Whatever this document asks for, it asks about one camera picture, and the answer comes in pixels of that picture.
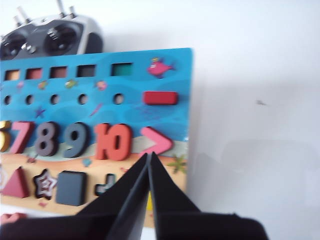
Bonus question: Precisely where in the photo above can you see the grey radio remote controller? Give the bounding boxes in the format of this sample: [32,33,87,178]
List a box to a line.
[0,0,104,61]

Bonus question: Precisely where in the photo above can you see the red minus sign block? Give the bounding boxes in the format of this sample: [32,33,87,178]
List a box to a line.
[142,91,179,107]

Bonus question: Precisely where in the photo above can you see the dark blue number nine block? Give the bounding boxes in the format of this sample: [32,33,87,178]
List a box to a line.
[62,121,91,159]

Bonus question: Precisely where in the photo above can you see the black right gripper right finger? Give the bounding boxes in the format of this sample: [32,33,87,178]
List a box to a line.
[148,151,202,240]

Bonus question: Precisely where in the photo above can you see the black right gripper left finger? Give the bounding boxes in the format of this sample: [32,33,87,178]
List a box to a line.
[76,152,151,240]

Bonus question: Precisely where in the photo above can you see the orange number zero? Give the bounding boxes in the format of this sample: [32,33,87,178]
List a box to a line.
[95,122,133,162]

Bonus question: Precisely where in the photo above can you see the red number seven block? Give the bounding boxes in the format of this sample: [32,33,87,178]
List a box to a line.
[9,121,36,155]

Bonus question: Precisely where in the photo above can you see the yellow division sign block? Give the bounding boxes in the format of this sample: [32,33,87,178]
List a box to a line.
[146,191,154,212]

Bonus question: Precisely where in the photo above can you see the pink greater-than sign block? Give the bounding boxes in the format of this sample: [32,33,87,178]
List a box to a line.
[139,126,174,157]

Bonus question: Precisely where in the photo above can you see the brown number eight block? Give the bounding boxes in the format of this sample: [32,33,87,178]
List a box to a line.
[34,121,61,158]

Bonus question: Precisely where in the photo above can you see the dark blue square block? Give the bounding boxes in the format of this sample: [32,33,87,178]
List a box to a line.
[55,170,87,207]

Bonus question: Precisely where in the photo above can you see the colourful wooden puzzle board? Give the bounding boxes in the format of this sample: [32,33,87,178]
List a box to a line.
[0,47,195,230]

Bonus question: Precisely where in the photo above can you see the yellow number six block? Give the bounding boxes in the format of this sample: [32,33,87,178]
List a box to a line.
[0,120,12,153]

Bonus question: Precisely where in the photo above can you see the red triangle block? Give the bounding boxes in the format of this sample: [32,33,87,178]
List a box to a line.
[0,166,29,199]

